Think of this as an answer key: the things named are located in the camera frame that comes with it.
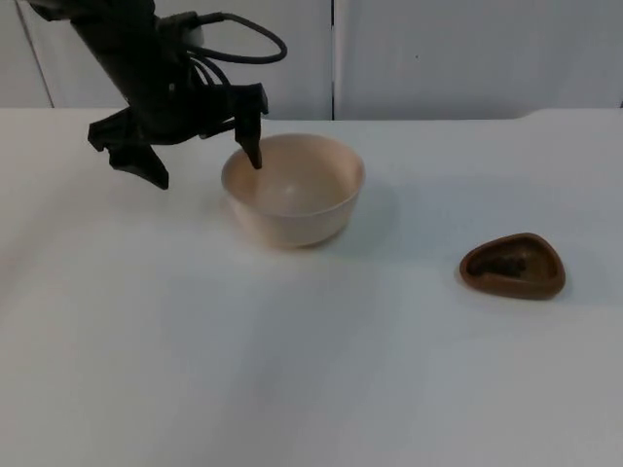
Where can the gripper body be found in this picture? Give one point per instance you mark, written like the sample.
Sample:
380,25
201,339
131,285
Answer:
185,112

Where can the dark brown wooden cup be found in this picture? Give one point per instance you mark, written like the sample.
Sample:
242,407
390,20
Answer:
545,277

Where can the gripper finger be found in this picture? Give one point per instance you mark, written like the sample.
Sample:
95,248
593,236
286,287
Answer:
249,126
138,163

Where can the coffee beans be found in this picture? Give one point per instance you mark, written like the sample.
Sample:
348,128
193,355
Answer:
501,265

